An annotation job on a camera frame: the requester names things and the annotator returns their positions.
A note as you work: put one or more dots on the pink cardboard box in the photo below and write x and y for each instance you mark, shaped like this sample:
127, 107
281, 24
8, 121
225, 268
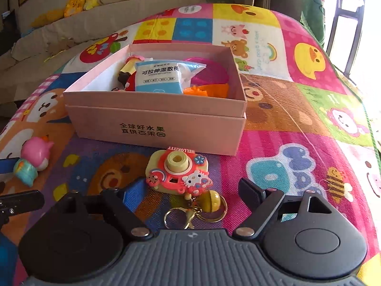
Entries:
154, 119

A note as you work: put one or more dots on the black framed panel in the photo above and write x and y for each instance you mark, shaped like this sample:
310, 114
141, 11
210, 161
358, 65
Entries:
9, 32

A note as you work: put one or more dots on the yellow orange plush backpack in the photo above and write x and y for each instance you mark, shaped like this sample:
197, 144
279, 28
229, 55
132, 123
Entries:
74, 4

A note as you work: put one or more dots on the pink gold cupcake toy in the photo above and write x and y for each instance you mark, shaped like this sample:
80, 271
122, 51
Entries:
126, 68

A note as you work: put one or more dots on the black window railing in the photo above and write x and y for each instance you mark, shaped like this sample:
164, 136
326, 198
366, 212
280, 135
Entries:
339, 44

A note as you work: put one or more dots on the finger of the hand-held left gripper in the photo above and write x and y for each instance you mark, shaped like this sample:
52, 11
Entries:
7, 167
20, 199

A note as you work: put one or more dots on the orange toy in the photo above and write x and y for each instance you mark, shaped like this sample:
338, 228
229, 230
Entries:
208, 91

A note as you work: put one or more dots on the red toy piece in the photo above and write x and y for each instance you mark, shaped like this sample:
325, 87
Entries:
132, 80

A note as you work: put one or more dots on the green cartoon towel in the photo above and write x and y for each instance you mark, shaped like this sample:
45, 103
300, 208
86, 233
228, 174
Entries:
314, 12

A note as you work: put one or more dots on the yellow cushion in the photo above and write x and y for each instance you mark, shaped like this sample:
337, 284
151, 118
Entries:
49, 18

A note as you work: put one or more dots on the colourful cartoon play mat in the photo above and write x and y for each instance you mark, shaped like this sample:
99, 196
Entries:
312, 119

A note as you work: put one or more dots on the white blue wet cotton packet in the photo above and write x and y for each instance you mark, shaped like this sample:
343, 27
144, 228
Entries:
159, 77

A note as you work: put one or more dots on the pink penguin figurine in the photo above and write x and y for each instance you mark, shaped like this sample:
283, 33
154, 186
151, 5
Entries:
35, 156

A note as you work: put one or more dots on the pink toy basket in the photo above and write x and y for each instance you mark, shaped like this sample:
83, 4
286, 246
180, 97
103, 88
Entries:
211, 71

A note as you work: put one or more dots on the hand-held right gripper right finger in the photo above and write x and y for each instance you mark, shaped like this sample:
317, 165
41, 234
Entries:
251, 192

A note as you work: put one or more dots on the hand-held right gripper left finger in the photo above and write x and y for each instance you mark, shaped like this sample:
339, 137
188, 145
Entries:
135, 192

